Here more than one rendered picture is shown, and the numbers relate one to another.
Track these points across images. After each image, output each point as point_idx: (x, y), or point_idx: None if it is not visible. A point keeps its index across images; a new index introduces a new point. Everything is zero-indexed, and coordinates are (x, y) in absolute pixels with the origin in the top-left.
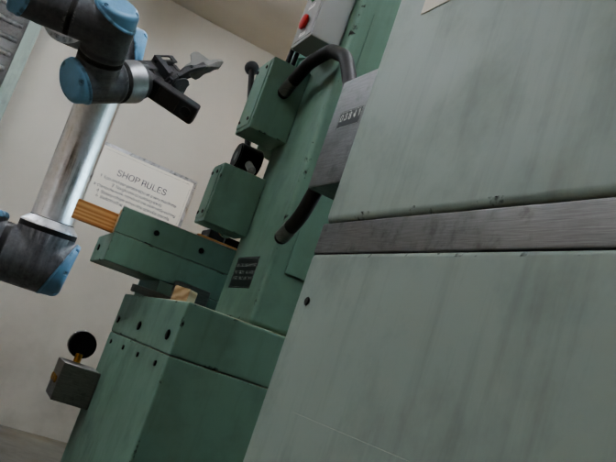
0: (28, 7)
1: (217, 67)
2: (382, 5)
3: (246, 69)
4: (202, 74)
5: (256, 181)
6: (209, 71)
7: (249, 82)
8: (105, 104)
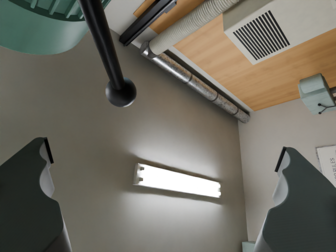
0: None
1: (30, 143)
2: None
3: (121, 97)
4: (33, 200)
5: None
6: (38, 166)
7: (97, 47)
8: None
